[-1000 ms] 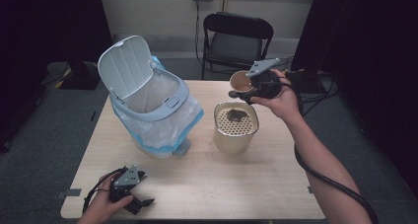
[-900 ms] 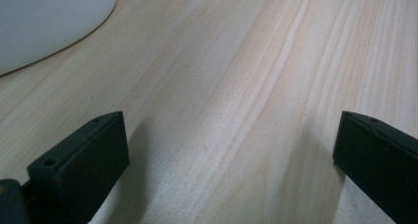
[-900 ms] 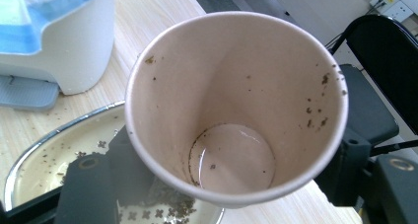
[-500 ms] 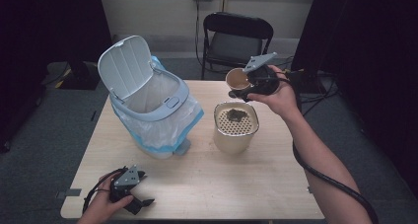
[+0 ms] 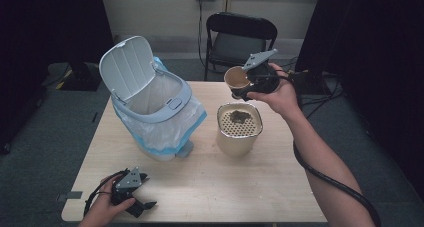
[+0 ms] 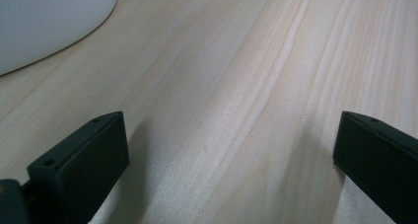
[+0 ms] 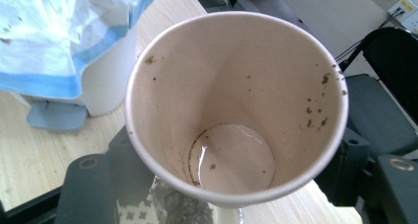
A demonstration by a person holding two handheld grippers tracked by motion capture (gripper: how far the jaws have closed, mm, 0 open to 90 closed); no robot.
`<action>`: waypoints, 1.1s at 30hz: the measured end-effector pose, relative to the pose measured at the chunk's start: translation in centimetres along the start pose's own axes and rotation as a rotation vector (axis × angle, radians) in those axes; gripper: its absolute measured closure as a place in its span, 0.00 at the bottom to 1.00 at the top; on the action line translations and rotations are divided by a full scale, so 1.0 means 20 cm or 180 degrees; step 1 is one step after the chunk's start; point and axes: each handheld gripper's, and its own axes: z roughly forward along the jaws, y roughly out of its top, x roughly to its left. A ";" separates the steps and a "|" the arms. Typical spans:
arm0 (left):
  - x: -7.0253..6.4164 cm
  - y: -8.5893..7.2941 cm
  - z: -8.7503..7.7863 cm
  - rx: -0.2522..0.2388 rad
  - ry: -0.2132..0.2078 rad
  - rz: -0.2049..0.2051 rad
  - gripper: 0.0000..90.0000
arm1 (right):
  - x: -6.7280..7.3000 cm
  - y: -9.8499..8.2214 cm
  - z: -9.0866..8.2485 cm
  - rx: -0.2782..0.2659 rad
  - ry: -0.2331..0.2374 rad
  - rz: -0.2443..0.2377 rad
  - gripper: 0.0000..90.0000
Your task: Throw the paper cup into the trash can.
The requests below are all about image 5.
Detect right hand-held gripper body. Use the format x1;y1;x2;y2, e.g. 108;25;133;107
242;48;282;95

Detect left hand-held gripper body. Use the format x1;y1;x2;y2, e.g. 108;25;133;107
110;166;150;207

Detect brown paper cup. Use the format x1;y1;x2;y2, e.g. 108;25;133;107
223;65;252;100

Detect dark wet tea leaves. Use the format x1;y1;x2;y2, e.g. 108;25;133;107
229;109;251;124

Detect beige container with strainer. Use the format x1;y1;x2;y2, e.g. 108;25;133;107
215;102;264;158

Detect white pedal trash can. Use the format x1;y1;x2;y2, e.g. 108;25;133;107
98;35;208;162

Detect person's right hand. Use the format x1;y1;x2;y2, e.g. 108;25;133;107
247;62;302;122

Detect person's left hand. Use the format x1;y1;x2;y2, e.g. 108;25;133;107
77;174;137;227

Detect black folding chair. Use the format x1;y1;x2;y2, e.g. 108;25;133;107
203;11;279;82

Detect white and blue trash bag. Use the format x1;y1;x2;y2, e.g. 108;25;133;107
113;56;208;157

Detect grey tape strip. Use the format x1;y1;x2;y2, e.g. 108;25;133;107
56;190;84;203

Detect black curtain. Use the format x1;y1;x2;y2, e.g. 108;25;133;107
0;0;115;155
294;0;424;202

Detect black stand base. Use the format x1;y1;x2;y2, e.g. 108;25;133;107
59;61;103;92

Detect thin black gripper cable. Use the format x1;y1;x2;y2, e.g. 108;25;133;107
82;168;130;218

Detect black box with cables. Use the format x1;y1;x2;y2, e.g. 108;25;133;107
291;69;345;119

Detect black wall power cable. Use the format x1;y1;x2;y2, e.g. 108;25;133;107
197;0;210;71

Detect thick black gripper cable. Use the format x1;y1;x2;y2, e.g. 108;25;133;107
279;71;382;227

